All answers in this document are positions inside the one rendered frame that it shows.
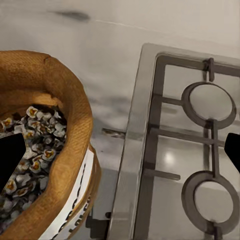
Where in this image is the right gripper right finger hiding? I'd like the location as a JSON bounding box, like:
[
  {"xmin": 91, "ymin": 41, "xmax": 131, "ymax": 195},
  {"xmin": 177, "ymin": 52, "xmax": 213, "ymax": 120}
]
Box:
[{"xmin": 224, "ymin": 132, "xmax": 240, "ymax": 172}]

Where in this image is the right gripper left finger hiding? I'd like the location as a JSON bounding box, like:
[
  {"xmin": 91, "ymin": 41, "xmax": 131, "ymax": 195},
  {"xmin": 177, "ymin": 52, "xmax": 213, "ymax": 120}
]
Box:
[{"xmin": 0, "ymin": 133, "xmax": 27, "ymax": 192}]

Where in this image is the popcorn bag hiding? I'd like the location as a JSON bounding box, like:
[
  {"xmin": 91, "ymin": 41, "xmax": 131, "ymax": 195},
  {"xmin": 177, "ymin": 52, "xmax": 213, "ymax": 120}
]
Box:
[{"xmin": 0, "ymin": 49, "xmax": 94, "ymax": 240}]

